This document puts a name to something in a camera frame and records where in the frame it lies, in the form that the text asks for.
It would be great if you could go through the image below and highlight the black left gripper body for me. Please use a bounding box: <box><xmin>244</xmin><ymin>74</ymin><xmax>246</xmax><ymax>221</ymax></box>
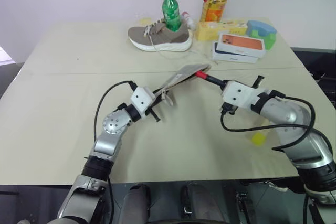
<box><xmin>143</xmin><ymin>94</ymin><xmax>159</xmax><ymax>116</ymax></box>

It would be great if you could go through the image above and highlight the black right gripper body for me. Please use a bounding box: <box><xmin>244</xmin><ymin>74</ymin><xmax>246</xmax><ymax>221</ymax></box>
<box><xmin>219</xmin><ymin>101</ymin><xmax>239</xmax><ymax>116</ymax></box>

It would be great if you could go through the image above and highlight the red marker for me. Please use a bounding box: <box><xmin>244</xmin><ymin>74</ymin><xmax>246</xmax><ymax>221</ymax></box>
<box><xmin>195</xmin><ymin>71</ymin><xmax>226</xmax><ymax>87</ymax></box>

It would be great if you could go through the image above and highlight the beige grid pouch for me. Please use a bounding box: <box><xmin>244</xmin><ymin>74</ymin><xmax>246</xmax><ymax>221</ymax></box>
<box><xmin>154</xmin><ymin>64</ymin><xmax>212</xmax><ymax>107</ymax></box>

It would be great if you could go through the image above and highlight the yellow highlighter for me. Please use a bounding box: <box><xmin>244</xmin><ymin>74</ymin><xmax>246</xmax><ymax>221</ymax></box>
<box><xmin>245</xmin><ymin>119</ymin><xmax>271</xmax><ymax>148</ymax></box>

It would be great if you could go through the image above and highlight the blue print phone box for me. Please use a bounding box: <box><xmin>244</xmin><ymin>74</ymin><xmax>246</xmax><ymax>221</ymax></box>
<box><xmin>211</xmin><ymin>41</ymin><xmax>259</xmax><ymax>65</ymax></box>

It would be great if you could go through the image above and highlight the orange print phone box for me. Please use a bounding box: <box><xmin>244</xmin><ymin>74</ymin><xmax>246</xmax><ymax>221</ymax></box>
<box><xmin>216</xmin><ymin>33</ymin><xmax>266</xmax><ymax>58</ymax></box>

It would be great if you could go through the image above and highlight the yellow cardboard box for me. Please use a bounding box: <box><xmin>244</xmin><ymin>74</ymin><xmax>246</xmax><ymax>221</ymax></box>
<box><xmin>196</xmin><ymin>19</ymin><xmax>249</xmax><ymax>42</ymax></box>

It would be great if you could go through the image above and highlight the taupe sneaker white sole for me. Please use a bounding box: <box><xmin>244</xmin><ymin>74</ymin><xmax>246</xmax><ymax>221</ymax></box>
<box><xmin>128</xmin><ymin>18</ymin><xmax>208</xmax><ymax>58</ymax></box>

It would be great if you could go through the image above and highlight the blue and green toy block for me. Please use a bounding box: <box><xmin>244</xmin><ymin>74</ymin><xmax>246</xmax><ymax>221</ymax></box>
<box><xmin>246</xmin><ymin>19</ymin><xmax>278</xmax><ymax>50</ymax></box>

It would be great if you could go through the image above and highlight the small white bottle red cap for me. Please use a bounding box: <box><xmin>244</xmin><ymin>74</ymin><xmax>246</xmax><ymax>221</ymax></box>
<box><xmin>181</xmin><ymin>11</ymin><xmax>197</xmax><ymax>30</ymax></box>

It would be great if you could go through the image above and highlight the green plastic soda bottle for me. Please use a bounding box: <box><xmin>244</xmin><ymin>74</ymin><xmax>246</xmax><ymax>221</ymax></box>
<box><xmin>161</xmin><ymin>0</ymin><xmax>182</xmax><ymax>32</ymax></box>

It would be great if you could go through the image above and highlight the black furniture beside table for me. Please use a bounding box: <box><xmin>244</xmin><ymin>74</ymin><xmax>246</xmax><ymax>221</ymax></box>
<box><xmin>290</xmin><ymin>46</ymin><xmax>336</xmax><ymax>120</ymax></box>

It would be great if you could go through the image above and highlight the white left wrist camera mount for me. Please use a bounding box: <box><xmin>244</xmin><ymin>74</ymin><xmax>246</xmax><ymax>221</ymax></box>
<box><xmin>130</xmin><ymin>86</ymin><xmax>156</xmax><ymax>119</ymax></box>

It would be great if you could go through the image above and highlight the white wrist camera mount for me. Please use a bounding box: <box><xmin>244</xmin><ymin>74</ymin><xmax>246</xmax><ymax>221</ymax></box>
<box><xmin>221</xmin><ymin>80</ymin><xmax>266</xmax><ymax>110</ymax></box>
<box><xmin>130</xmin><ymin>86</ymin><xmax>156</xmax><ymax>119</ymax></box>

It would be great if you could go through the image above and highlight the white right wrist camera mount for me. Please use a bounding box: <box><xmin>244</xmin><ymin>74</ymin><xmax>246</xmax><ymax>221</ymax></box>
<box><xmin>221</xmin><ymin>80</ymin><xmax>266</xmax><ymax>110</ymax></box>

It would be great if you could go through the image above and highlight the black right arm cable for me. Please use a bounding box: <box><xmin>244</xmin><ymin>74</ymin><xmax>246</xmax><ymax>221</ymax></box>
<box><xmin>221</xmin><ymin>95</ymin><xmax>316</xmax><ymax>152</ymax></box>

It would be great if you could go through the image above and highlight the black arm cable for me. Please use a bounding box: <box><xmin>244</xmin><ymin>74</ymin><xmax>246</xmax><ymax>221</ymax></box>
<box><xmin>221</xmin><ymin>95</ymin><xmax>316</xmax><ymax>152</ymax></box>
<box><xmin>93</xmin><ymin>80</ymin><xmax>138</xmax><ymax>145</ymax></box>

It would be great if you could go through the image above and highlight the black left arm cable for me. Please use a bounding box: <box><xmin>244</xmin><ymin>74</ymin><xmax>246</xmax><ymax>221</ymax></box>
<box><xmin>93</xmin><ymin>80</ymin><xmax>138</xmax><ymax>145</ymax></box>

